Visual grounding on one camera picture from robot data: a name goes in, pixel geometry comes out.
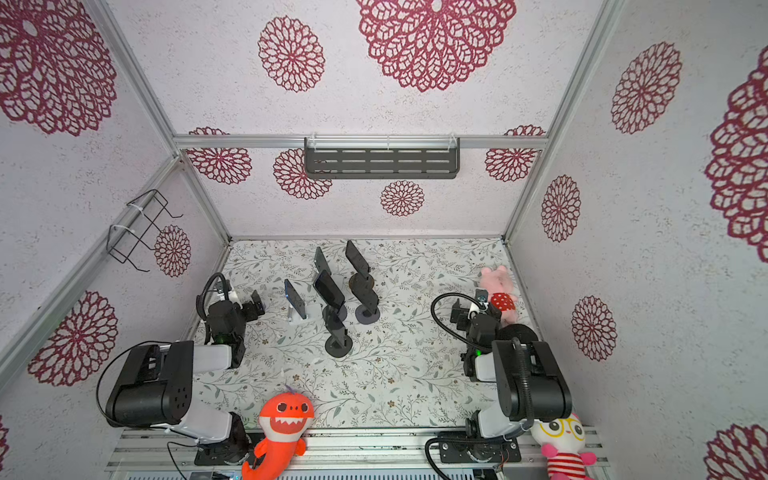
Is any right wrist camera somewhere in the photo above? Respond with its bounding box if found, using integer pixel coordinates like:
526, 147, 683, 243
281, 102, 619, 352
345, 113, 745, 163
469, 289, 499, 318

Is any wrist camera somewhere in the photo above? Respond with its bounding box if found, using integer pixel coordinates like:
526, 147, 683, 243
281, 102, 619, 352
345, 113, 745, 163
218, 290, 242, 305
469, 289, 499, 318

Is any white glasses plush toy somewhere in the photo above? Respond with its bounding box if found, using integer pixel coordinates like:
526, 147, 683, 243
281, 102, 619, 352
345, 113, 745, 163
530, 413, 597, 480

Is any black phone stand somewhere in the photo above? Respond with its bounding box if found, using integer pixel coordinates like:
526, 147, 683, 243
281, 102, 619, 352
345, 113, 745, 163
323, 318, 347, 338
350, 289, 379, 311

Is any black phone front stand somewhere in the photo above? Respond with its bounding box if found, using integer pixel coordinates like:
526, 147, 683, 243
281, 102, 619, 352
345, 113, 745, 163
323, 318, 347, 338

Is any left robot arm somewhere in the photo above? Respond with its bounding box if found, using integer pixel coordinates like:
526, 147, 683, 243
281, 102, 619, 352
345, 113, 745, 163
105, 291, 265, 465

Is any red shark plush toy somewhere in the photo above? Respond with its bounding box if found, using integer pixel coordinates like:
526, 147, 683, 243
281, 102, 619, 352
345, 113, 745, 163
241, 391, 315, 480

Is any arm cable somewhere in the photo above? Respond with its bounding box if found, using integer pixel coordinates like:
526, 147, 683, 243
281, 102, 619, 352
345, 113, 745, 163
430, 292, 488, 353
95, 340, 181, 428

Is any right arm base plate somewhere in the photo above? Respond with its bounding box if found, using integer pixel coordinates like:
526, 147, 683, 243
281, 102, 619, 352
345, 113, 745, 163
437, 437, 522, 464

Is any black wire wall rack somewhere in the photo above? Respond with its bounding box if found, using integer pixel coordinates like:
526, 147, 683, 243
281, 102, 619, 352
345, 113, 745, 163
105, 189, 183, 273

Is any pink pig plush toy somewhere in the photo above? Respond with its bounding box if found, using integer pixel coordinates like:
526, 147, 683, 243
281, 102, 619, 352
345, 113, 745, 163
479, 265, 519, 325

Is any grey stand front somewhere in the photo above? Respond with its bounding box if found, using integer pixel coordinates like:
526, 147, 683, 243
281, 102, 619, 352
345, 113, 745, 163
324, 334, 353, 358

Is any grey wall shelf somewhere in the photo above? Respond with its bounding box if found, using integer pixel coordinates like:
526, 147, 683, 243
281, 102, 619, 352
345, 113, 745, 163
304, 137, 461, 180

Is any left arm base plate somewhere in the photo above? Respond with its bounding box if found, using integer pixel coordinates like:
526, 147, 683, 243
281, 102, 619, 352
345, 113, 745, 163
193, 442, 251, 467

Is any wooden base phone stand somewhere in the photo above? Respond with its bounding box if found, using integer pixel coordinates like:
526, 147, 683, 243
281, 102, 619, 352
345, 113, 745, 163
348, 273, 375, 290

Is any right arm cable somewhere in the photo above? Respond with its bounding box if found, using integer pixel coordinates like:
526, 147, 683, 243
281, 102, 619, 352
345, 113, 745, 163
430, 292, 488, 353

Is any black phone middle stand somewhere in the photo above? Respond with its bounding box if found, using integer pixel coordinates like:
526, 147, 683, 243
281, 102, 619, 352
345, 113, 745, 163
350, 289, 379, 311

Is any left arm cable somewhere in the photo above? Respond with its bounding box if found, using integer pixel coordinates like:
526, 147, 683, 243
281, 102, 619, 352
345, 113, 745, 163
95, 340, 181, 428

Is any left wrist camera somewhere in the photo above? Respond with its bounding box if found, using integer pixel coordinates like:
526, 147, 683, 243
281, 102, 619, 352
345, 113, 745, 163
218, 290, 242, 305

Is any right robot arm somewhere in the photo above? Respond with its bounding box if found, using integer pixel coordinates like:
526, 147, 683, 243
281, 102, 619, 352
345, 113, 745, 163
450, 301, 572, 439

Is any blue phone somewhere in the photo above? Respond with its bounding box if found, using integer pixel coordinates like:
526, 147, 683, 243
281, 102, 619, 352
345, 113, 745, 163
313, 270, 345, 310
345, 240, 371, 278

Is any teal green phone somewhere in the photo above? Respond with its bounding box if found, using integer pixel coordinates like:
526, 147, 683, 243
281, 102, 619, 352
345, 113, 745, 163
314, 247, 332, 275

